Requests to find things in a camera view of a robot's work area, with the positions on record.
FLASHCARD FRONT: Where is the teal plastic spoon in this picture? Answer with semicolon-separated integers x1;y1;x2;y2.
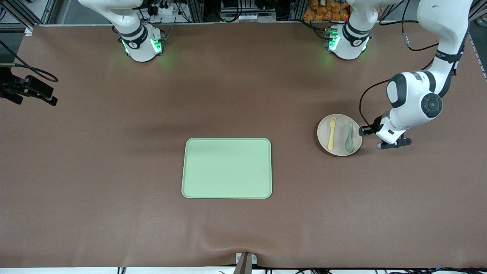
344;121;354;153

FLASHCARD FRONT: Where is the round beige plate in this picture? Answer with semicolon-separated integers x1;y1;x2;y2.
317;114;363;157

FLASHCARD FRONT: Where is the yellow plastic fork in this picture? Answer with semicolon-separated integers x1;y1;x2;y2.
328;116;337;150

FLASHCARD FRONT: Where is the brown table mat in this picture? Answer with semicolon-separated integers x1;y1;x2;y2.
0;22;487;269

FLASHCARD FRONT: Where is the light green rectangular tray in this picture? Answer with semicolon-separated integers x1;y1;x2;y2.
181;138;273;199

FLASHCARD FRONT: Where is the white power strip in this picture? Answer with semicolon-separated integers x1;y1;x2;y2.
151;3;176;16

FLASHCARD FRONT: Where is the white connector strip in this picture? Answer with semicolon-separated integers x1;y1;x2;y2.
221;14;276;22

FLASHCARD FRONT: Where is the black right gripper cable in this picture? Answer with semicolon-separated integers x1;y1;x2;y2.
0;39;59;83

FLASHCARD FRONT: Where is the aluminium frame profile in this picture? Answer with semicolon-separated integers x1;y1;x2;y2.
0;0;57;35
289;0;307;21
469;0;487;23
188;0;205;22

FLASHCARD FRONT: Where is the aluminium camera post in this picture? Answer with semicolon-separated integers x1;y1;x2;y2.
234;252;258;274

